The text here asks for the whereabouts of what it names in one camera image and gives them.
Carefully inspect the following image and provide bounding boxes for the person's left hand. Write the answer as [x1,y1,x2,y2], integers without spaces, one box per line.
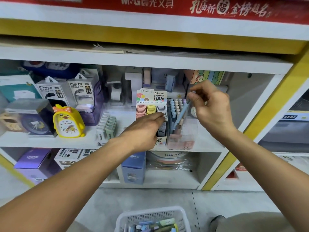
[121,112,166,154]

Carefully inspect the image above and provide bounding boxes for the person's right hand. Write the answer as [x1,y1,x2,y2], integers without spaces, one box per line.
[187,81,236,140]

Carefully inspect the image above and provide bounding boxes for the bundle of lilac green packets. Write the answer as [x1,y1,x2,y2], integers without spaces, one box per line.
[173,100,192,131]

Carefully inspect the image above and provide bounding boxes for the white shelf with yellow trim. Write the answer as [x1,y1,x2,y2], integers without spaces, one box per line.
[0,0,309,191]

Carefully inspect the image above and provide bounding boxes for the white plastic basket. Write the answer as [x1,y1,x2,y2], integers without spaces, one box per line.
[115,206,192,232]

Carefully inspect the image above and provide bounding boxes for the pile of lead refill packets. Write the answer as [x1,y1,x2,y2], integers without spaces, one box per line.
[126,217,179,232]

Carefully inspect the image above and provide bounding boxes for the person's right forearm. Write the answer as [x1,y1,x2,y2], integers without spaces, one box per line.
[217,127,309,232]

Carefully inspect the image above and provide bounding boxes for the person's left forearm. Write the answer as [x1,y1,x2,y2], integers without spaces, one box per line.
[0,138,141,232]

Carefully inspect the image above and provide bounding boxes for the pastel sticky notes pack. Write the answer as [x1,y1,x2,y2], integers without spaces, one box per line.
[183,70,232,86]

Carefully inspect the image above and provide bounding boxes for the white refill display box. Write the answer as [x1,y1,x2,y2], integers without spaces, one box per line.
[135,88,170,145]

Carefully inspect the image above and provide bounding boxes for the blue small carton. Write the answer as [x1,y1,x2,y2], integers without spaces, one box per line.
[121,151,147,185]

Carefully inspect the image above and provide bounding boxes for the clear plastic tray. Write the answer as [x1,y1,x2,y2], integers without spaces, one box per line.
[96,111,119,145]

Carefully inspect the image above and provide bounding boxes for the clear pink label box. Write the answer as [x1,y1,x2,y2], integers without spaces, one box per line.
[166,116,199,150]

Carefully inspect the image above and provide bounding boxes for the stack of wrapped discs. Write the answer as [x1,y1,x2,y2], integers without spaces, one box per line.
[147,151,196,171]

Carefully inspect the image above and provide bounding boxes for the purple translucent container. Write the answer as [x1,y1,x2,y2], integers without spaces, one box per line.
[77,80,106,126]

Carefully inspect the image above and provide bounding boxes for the tape dispenser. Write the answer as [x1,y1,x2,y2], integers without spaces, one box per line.
[107,72,125,102]

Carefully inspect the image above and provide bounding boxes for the white tall box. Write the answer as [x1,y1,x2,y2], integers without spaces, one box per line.
[125,67,144,103]

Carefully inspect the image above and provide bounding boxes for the grey digital clock box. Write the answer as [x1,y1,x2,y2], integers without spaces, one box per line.
[152,67,180,91]

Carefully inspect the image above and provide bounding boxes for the red white flat box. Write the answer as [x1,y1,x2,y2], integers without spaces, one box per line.
[226,163,249,179]

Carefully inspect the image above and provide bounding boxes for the flat cardboard sheets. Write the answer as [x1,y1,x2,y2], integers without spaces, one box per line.
[92,43,290,56]

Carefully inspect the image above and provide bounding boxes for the yellow alarm clock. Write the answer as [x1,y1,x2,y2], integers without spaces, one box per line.
[52,104,87,138]

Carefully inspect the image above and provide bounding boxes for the white hanging accessory box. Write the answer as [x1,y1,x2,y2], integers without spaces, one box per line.
[35,77,78,108]
[67,69,99,111]

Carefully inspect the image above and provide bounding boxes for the plastic wrapped items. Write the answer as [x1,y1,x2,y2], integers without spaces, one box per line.
[280,154,309,174]

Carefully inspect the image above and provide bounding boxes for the grey sneaker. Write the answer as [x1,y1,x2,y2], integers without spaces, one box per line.
[209,215,228,232]

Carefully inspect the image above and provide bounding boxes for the purple box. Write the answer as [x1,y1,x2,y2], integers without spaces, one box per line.
[14,148,61,184]

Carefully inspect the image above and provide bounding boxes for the clear boxed dark clock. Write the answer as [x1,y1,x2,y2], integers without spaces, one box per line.
[5,99,56,138]

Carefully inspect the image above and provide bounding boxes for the teal white box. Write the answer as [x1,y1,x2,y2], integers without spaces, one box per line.
[0,74,43,103]

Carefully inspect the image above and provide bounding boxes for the small tan alarm clock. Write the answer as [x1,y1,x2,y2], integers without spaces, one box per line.
[0,113,25,132]

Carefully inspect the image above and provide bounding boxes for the red banner strip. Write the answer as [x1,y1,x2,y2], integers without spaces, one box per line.
[0,0,309,24]

